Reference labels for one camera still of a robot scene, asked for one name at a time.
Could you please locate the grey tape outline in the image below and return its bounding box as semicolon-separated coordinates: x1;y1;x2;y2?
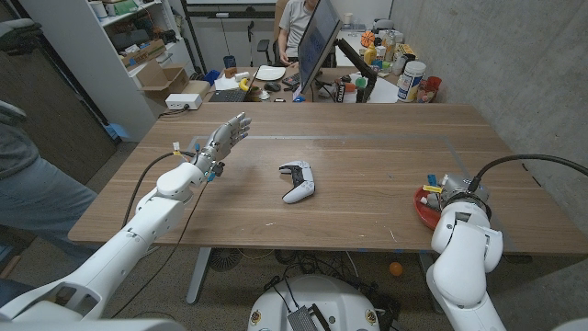
183;134;479;189

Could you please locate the red bowl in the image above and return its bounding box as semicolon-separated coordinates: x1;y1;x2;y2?
413;186;445;231

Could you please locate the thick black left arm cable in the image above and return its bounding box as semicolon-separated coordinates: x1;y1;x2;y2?
121;151;198;229

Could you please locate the printed cardboard box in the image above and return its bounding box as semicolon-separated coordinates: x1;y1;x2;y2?
119;39;167;70

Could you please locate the black office chair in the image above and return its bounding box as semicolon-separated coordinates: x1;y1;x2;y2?
255;39;282;66

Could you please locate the black floor fan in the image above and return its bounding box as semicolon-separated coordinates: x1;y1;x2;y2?
209;247;243;272

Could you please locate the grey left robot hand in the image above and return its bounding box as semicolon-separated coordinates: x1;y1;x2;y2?
194;112;253;178

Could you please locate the black computer monitor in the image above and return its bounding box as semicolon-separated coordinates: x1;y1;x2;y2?
297;0;344;96

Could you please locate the red plastic container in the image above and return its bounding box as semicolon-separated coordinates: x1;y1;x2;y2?
415;75;443;103

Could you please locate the white shelf unit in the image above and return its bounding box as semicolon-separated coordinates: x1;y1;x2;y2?
17;0;194;142

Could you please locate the clear plastic bottle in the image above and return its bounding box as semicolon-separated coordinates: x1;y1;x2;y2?
384;29;397;63

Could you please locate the grey finned electronics box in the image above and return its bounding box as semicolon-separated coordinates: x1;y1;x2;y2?
287;302;332;331

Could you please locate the open cardboard box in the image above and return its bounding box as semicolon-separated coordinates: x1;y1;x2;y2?
135;59;190;100

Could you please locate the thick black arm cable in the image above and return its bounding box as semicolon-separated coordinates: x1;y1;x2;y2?
468;154;588;193
121;151;198;229

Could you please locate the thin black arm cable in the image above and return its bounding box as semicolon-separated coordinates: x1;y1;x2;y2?
111;179;213;319

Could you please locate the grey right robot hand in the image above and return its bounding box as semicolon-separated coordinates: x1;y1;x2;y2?
422;173;491;212

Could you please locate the white canister with label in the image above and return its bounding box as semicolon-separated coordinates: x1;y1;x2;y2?
397;60;427;103

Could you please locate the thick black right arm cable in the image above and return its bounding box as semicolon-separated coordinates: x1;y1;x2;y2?
468;154;588;193

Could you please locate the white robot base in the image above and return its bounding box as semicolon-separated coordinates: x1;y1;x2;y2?
247;274;381;331

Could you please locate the flat brown cardboard box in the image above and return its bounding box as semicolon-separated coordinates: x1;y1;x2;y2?
181;80;212;100

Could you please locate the white plate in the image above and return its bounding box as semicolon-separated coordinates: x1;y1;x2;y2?
254;64;287;82

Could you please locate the white game controller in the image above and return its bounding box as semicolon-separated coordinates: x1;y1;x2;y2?
278;160;317;205

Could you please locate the seated person grey shirt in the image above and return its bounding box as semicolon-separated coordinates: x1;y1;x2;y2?
277;0;321;68

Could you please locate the whiteboard with black frame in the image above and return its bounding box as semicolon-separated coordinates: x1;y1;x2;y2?
181;0;279;74

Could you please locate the standing person in jeans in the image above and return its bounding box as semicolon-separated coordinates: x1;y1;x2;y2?
0;100;100;277

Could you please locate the black laptop keyboard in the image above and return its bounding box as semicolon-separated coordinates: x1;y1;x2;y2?
209;88;249;103

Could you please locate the white power box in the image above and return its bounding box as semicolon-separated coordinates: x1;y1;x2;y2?
164;93;203;111

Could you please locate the black floor cable tangle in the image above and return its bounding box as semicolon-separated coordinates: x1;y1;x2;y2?
264;250;368;295

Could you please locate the black gloved person hand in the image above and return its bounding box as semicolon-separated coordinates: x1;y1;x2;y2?
0;18;43;51

